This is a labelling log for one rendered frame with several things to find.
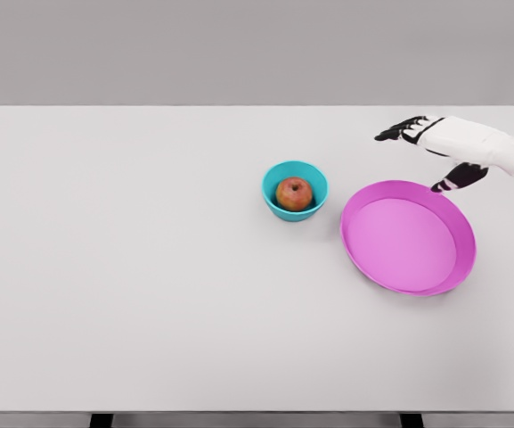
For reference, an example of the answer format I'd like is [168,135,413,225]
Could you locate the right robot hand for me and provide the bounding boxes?
[374,115,503,194]

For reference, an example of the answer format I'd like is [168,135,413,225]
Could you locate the red apple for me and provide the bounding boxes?
[275,177,314,212]

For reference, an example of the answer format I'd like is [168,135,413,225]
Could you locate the pink plate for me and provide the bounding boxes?
[339,179,477,297]

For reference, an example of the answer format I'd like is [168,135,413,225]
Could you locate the blue bowl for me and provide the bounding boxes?
[262,160,330,222]

